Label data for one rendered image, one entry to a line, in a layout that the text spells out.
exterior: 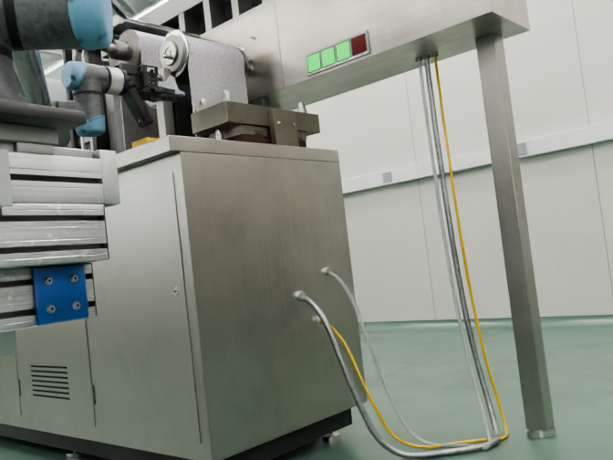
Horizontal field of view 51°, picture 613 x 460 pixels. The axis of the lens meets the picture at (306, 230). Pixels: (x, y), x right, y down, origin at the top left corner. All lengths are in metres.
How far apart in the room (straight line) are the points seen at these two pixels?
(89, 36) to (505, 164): 1.22
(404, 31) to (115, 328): 1.17
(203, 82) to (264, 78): 0.27
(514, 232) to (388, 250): 2.90
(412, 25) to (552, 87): 2.39
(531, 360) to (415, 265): 2.77
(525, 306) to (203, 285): 0.89
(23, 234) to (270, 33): 1.46
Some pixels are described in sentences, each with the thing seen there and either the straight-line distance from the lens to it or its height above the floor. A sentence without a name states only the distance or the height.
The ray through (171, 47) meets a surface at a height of 1.26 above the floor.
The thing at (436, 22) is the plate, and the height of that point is 1.17.
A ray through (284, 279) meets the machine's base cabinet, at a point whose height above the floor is 0.51.
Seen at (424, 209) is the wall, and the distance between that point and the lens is 4.55.
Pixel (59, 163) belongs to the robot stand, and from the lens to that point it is 1.04.
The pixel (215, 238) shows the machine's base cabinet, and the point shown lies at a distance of 1.64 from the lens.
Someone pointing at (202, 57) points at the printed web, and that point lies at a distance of 2.10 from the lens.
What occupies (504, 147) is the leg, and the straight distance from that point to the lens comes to 1.90.
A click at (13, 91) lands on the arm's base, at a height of 0.84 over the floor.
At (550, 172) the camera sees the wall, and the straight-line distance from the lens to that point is 4.17.
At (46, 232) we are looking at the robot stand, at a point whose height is 0.64.
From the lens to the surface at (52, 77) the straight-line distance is 3.02.
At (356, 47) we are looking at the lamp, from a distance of 2.01.
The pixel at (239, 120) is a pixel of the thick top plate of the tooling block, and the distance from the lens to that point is 1.85.
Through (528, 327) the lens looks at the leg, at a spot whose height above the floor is 0.31.
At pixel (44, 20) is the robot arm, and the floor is 0.95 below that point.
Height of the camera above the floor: 0.55
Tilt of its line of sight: 3 degrees up
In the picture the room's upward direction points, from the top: 7 degrees counter-clockwise
